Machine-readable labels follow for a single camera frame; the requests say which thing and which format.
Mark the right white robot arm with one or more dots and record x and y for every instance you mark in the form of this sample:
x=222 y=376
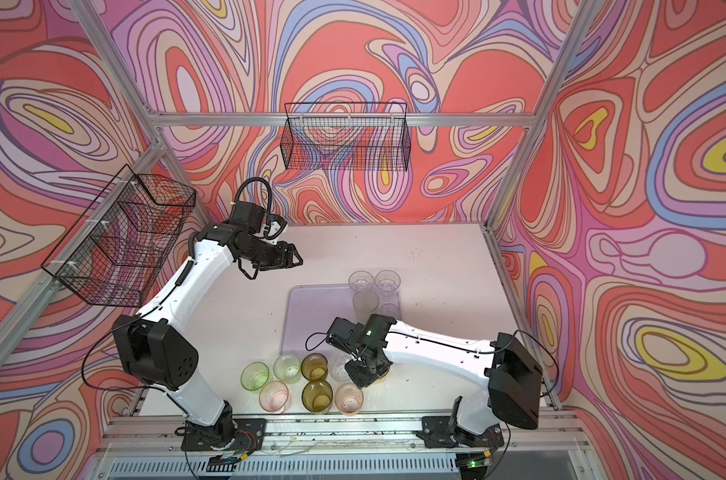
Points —
x=508 y=377

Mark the lavender plastic tray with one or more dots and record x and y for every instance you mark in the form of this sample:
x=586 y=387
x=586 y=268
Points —
x=311 y=309

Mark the pale green glass front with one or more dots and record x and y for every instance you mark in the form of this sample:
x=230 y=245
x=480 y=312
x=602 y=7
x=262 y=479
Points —
x=365 y=303

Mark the black wire basket back wall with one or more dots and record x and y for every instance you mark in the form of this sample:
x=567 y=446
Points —
x=346 y=135

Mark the yellow glass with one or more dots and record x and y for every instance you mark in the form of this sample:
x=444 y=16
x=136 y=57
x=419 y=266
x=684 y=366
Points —
x=381 y=377

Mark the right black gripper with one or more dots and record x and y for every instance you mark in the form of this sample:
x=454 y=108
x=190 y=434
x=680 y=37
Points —
x=361 y=380

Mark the black wire basket wall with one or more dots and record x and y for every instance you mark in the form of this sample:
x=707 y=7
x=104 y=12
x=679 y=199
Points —
x=346 y=135
x=118 y=253

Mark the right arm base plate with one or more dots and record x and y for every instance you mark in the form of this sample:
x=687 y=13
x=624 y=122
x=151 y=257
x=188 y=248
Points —
x=441 y=432

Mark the dark olive glass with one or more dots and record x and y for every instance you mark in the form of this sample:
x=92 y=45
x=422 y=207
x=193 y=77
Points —
x=317 y=396
x=314 y=367

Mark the green glass far left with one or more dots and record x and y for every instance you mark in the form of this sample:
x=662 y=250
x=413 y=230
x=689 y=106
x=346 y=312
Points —
x=255 y=376

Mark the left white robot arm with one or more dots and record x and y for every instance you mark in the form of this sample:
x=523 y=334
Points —
x=153 y=344

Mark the pink glass left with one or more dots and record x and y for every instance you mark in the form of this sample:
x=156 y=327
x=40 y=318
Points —
x=274 y=397

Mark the black wire basket left wall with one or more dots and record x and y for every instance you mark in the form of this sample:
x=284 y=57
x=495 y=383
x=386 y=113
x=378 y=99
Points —
x=118 y=253

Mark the dark olive glass front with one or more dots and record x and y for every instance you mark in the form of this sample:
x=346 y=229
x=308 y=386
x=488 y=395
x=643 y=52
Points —
x=317 y=396

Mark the aluminium front rail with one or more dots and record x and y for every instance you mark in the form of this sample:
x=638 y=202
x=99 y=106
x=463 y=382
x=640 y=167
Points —
x=292 y=434

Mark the light green glass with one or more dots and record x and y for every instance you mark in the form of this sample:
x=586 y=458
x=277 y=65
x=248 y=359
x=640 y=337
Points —
x=287 y=368

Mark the dark olive glass back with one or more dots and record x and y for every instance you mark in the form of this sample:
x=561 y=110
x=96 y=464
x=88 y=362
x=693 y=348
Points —
x=314 y=367

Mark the peach pink glass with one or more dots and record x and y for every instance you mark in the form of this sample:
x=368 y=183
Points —
x=349 y=399

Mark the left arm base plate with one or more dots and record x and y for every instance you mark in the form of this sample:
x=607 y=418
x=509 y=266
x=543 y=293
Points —
x=244 y=435

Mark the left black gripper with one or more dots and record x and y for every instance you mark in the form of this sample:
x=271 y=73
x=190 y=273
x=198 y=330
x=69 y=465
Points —
x=284 y=258

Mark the small clear glass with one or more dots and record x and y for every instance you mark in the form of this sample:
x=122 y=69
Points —
x=390 y=310

